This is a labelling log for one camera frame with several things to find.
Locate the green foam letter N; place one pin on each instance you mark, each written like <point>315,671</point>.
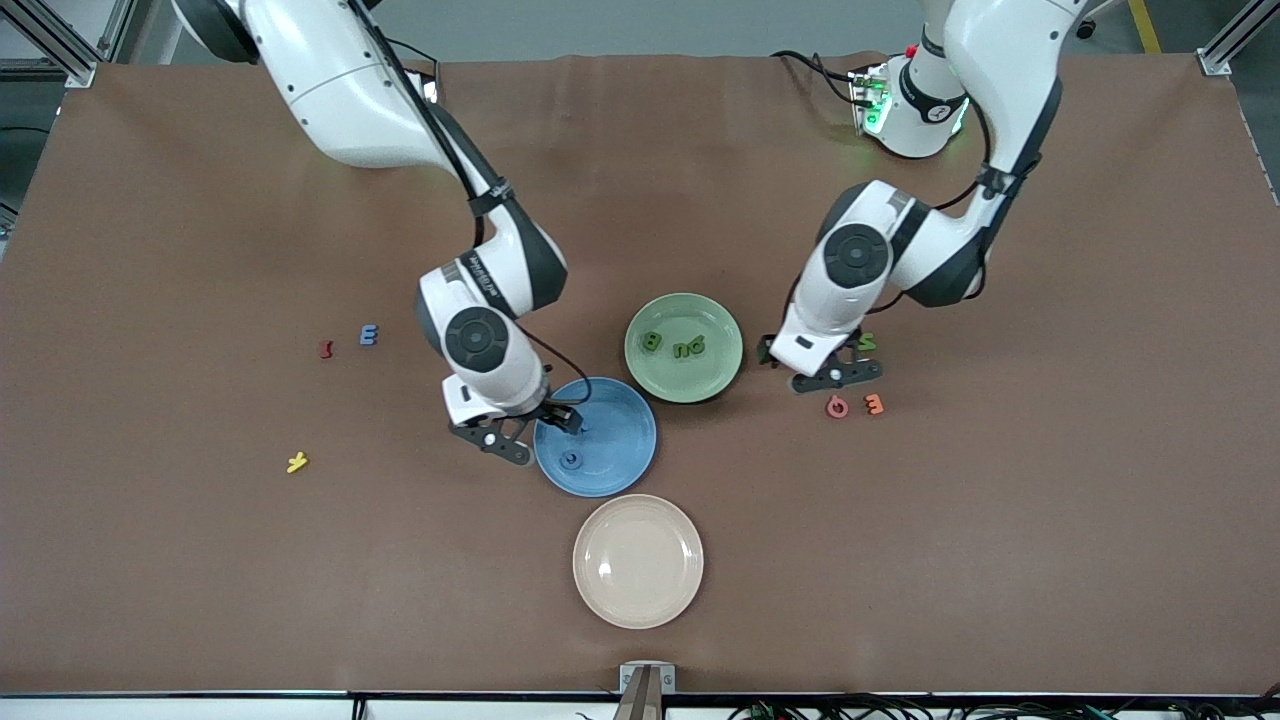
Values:
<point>868,341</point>

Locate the green foam letter g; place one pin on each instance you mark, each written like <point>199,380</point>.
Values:
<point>697,346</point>

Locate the blue foam letter E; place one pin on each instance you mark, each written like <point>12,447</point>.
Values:
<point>368,334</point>

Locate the green foam letter B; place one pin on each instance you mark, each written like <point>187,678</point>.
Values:
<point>651,342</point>

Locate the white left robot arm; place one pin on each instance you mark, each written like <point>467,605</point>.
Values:
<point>1000,60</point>

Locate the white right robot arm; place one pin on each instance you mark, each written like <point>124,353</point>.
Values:
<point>340,90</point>

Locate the pink foam letter Q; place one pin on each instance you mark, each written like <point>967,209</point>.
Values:
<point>829,407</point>

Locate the orange foam letter E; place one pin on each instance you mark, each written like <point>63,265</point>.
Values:
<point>874,404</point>

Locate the blue plate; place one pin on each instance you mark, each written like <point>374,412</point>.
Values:
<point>620,460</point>

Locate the green plate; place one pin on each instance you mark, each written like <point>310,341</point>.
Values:
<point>700,385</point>

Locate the beige plate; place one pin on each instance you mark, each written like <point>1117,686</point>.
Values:
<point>638,561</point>

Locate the yellow foam letter k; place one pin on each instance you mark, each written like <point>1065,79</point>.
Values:
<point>297,462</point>

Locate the brown table cover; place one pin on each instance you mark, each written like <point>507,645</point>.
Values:
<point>200,580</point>

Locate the office chair base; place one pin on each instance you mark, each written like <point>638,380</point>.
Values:
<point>1086,29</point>

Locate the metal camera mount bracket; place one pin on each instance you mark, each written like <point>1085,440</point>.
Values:
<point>647,690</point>

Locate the white table edge rail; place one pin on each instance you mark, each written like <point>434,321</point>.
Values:
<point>200,709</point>

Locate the aluminium frame post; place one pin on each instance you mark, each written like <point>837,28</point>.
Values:
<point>70,62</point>
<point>1215,62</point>

